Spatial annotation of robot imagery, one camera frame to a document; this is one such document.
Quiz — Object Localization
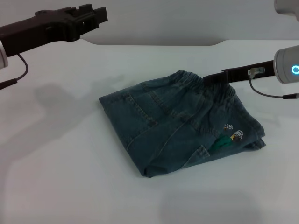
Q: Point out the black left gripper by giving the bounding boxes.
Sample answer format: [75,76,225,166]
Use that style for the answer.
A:
[0,3,108,57]

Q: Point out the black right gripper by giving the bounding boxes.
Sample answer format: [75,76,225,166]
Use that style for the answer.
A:
[202,59,277,85]

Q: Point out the blue denim shorts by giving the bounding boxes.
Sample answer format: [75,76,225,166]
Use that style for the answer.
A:
[98,69,267,178]

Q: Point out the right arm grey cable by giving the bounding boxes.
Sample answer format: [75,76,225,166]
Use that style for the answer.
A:
[247,67,299,99]

